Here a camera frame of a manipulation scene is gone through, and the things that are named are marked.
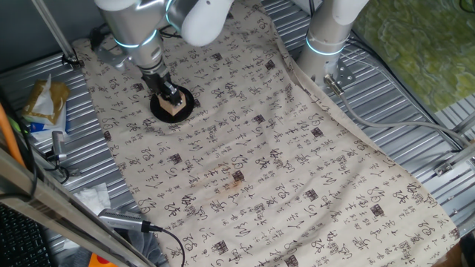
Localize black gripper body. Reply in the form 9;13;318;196
140;68;174;94

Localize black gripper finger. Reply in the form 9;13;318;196
158;88;175;109
166;81;186;108

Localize wooden cube block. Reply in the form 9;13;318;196
157;92;187;116

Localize black round scale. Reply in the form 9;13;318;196
149;85;195;124

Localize thin aluminium pole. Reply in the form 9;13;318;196
30;0;85;70

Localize yellow tissue pack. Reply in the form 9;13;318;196
21;73;71;142

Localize white crumpled tissue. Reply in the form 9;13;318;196
73;182;112;217

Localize beige calligraphy print cloth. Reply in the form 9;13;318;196
72;0;461;267

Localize orange pole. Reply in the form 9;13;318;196
0;102;26;168

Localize orange emergency stop box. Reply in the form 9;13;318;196
88;253;119;267

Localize black keyboard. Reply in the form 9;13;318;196
0;202;51;267

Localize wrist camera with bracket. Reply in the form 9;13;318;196
88;24;130;72

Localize small camera on stand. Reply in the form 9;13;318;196
45;130;81;178

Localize silver camera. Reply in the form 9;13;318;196
97;208;164;234

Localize black camera cable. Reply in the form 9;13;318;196
148;222;186;267

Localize grey base cable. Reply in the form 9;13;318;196
323;73;475;149

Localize aluminium frame bar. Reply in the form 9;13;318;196
0;146;157;267

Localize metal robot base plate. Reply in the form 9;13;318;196
315;59;357;92

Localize aluminium frame bracket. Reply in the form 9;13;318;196
433;111;475;177

